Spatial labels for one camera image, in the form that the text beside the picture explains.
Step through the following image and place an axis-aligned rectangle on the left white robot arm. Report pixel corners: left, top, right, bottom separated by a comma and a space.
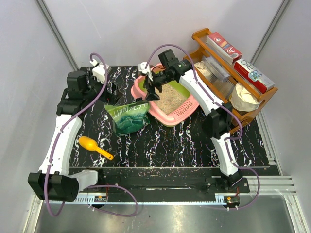
28, 66, 119, 202

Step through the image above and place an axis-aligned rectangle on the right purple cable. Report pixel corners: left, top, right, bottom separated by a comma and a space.
146, 44, 261, 211

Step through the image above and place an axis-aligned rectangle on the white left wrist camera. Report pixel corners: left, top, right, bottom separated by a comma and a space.
89, 60, 111, 84

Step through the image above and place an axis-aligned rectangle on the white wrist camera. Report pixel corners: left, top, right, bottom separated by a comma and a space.
89, 60, 111, 84
138, 62, 153, 83

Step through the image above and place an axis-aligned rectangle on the red white box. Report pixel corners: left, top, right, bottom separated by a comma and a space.
234, 58, 275, 94
206, 32, 242, 65

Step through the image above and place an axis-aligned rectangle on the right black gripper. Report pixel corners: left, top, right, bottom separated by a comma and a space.
142, 68, 173, 103

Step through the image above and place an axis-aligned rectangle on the wooden two-tier shelf rack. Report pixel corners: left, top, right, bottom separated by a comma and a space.
190, 28, 278, 127

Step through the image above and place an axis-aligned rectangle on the clear plastic box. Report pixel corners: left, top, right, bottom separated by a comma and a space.
203, 56, 230, 82

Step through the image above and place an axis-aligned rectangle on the pink green litter box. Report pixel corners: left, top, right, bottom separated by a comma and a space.
131, 63, 200, 127

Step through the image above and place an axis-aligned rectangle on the red white box upper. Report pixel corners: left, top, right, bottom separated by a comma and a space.
206, 32, 242, 65

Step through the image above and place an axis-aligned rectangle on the purple cable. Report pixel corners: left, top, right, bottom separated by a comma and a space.
44, 52, 138, 218
146, 44, 261, 211

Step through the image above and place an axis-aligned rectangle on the yellow plastic litter scoop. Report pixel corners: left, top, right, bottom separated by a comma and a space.
78, 136, 114, 161

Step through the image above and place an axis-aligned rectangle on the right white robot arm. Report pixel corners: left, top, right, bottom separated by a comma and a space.
138, 49, 242, 192

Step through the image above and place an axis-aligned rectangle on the green cat litter bag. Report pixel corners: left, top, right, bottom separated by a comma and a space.
104, 101, 150, 136

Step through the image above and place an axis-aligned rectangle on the red white box lower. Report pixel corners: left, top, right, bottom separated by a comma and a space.
234, 58, 275, 94

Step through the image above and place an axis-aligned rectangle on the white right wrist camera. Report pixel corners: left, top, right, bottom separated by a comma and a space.
138, 62, 153, 83

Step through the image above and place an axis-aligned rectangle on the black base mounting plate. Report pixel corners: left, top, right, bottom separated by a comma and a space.
77, 167, 250, 195

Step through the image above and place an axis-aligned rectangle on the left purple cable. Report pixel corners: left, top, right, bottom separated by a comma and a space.
44, 52, 138, 218

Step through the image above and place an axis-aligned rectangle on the beige paper bag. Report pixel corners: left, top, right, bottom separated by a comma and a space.
230, 83, 260, 112

